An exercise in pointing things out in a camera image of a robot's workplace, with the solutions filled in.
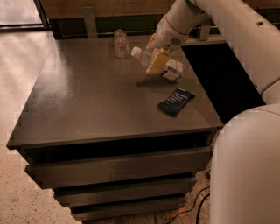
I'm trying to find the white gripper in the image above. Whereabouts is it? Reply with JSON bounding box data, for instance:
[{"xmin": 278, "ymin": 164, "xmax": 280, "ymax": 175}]
[{"xmin": 146, "ymin": 15, "xmax": 188, "ymax": 74}]

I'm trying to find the clear plastic water bottle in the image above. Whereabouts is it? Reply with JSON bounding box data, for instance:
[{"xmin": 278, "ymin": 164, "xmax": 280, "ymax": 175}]
[{"xmin": 131, "ymin": 46, "xmax": 185, "ymax": 81}]

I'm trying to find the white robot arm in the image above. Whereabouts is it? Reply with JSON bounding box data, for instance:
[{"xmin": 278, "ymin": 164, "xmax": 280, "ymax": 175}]
[{"xmin": 150, "ymin": 0, "xmax": 280, "ymax": 224}]

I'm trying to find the clear drinking glass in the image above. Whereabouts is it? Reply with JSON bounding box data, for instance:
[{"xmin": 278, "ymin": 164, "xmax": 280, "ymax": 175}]
[{"xmin": 114, "ymin": 29, "xmax": 130, "ymax": 59}]

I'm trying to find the black snack bar wrapper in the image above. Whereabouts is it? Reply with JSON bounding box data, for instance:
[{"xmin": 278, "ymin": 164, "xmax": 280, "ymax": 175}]
[{"xmin": 157, "ymin": 87, "xmax": 195, "ymax": 117}]

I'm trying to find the grey drawer cabinet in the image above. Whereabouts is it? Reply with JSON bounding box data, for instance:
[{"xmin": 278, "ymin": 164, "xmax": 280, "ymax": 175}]
[{"xmin": 6, "ymin": 33, "xmax": 224, "ymax": 222}]

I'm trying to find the top grey drawer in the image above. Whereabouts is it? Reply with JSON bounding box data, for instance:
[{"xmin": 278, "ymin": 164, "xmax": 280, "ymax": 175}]
[{"xmin": 25, "ymin": 146, "xmax": 211, "ymax": 189}]

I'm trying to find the grey drawer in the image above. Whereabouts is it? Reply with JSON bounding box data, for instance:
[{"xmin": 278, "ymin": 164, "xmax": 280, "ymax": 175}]
[
  {"xmin": 71, "ymin": 194, "xmax": 186, "ymax": 221},
  {"xmin": 54, "ymin": 176, "xmax": 196, "ymax": 207},
  {"xmin": 25, "ymin": 146, "xmax": 211, "ymax": 189}
]

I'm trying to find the middle grey drawer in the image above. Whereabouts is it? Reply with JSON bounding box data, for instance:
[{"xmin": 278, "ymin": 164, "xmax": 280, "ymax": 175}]
[{"xmin": 54, "ymin": 176, "xmax": 196, "ymax": 207}]

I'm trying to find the bottom grey drawer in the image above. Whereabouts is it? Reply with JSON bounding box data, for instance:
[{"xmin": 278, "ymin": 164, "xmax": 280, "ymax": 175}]
[{"xmin": 71, "ymin": 194, "xmax": 186, "ymax": 221}]

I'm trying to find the left metal bracket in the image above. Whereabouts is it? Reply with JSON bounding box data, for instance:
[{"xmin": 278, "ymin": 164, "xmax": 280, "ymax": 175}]
[{"xmin": 82, "ymin": 6, "xmax": 98, "ymax": 39}]

